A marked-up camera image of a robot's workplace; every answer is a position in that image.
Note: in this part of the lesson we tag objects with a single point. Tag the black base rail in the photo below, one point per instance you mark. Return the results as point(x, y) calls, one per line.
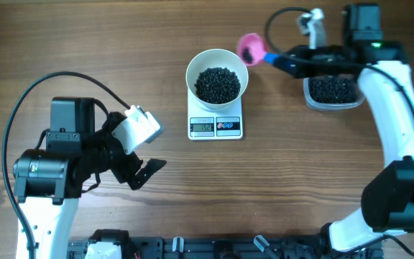
point(118, 244)

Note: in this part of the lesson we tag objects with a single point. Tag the black beans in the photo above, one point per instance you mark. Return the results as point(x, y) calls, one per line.
point(332, 90)
point(217, 85)
point(246, 56)

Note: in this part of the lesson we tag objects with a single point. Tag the clear plastic container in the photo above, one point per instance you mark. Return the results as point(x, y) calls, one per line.
point(310, 103)

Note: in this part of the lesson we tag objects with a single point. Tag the white bowl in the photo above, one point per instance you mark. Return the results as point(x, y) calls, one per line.
point(214, 58)

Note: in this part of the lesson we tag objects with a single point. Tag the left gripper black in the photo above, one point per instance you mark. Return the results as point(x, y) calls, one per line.
point(126, 171)

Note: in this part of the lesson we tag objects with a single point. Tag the white digital kitchen scale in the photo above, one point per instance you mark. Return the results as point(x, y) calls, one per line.
point(224, 124)

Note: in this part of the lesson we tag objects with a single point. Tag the black beans in bowl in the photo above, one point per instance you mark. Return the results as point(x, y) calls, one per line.
point(217, 85)

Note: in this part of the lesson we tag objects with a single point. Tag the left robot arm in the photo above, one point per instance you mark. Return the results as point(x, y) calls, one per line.
point(49, 182)

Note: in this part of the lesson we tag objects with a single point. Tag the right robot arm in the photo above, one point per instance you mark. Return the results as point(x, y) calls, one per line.
point(383, 74)

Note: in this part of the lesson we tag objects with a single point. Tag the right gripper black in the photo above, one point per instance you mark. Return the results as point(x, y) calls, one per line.
point(305, 67)

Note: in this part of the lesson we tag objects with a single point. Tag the pink scoop blue handle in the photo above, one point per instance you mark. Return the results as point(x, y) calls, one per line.
point(258, 49)

